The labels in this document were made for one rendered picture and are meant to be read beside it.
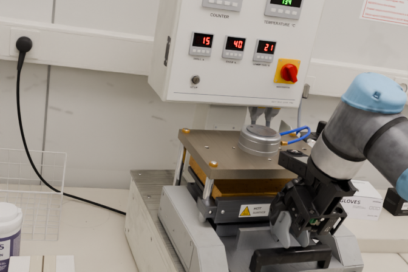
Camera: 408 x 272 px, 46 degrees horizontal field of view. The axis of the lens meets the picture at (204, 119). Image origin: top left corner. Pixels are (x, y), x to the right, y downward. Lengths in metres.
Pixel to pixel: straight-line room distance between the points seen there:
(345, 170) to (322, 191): 0.06
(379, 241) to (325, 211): 0.71
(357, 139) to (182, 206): 0.38
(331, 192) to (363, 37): 0.89
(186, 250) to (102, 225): 0.47
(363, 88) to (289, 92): 0.46
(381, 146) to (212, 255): 0.34
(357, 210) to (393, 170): 0.87
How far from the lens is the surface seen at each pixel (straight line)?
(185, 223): 0.88
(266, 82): 1.07
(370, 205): 1.52
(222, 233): 0.91
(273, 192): 0.92
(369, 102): 0.67
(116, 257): 1.20
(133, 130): 1.43
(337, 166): 0.72
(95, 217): 1.34
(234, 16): 1.00
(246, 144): 0.93
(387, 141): 0.66
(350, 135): 0.69
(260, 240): 0.90
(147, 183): 1.14
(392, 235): 1.51
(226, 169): 0.84
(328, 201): 0.75
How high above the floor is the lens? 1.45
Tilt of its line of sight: 19 degrees down
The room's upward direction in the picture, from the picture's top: 11 degrees clockwise
